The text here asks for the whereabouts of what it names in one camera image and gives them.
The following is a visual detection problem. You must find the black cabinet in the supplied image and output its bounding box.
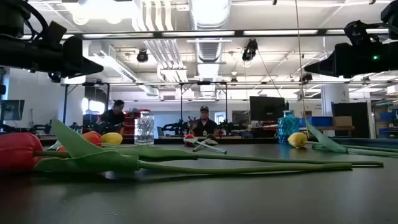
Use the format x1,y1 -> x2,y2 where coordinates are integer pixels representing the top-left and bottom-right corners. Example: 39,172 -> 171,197
330,101 -> 371,139

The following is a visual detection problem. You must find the brown cardboard box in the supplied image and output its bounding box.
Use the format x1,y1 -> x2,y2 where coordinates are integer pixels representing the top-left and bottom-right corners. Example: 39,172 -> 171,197
332,116 -> 353,128

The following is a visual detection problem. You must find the orange red artificial tulip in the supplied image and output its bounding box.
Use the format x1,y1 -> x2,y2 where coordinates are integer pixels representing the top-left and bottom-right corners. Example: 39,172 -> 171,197
57,131 -> 384,167
0,118 -> 353,174

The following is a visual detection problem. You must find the clear glass vase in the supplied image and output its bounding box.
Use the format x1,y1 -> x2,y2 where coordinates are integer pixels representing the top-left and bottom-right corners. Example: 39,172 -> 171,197
134,114 -> 155,146

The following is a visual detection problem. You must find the black overhead light bar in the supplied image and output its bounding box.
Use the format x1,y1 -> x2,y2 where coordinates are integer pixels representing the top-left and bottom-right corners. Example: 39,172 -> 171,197
18,27 -> 392,40

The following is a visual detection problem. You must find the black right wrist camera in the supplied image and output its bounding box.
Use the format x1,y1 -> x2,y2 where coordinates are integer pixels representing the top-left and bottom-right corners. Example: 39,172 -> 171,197
343,20 -> 382,46

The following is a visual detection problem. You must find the black metal frame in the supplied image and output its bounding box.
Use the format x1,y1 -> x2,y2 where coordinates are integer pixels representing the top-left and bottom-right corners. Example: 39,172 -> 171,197
62,80 -> 229,126

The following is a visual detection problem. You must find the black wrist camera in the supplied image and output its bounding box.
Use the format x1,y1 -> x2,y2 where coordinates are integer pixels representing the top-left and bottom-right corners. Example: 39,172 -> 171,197
343,20 -> 382,46
39,20 -> 68,48

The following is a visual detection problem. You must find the shelf with blue bins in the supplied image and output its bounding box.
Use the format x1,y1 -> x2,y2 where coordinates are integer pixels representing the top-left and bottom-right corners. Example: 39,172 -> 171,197
374,101 -> 398,138

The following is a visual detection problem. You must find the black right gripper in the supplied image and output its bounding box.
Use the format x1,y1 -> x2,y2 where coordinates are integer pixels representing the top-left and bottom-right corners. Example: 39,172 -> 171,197
303,42 -> 369,78

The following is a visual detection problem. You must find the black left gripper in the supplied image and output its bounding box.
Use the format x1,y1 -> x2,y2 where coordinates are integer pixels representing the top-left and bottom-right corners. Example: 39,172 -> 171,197
30,34 -> 105,83

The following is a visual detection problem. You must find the blue storage bin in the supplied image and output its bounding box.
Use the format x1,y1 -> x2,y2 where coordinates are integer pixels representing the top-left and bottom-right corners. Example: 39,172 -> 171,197
298,116 -> 333,128

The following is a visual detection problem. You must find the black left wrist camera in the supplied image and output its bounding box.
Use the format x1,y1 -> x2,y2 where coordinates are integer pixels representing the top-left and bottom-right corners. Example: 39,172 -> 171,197
39,20 -> 68,48

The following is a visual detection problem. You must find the black ceiling camera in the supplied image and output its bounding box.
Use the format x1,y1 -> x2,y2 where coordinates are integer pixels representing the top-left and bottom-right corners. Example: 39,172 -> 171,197
136,49 -> 150,63
241,38 -> 259,62

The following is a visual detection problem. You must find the blue glass vase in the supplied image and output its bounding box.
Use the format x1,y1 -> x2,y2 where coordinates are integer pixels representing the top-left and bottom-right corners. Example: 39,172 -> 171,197
277,110 -> 300,145

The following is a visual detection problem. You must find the black computer monitor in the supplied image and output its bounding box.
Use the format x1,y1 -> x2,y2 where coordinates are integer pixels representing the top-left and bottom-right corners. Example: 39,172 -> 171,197
0,99 -> 25,122
249,95 -> 286,123

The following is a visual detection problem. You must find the person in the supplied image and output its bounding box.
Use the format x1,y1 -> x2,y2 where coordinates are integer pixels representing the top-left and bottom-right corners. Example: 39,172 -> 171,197
189,105 -> 220,138
95,99 -> 127,136

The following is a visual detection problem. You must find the red shelf cart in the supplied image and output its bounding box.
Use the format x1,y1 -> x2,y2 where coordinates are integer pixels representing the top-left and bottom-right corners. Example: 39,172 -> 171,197
123,108 -> 152,136

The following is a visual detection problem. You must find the yellow artificial tulip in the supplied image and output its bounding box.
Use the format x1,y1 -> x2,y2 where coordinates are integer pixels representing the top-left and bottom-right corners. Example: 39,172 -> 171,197
287,119 -> 398,158
100,132 -> 124,146

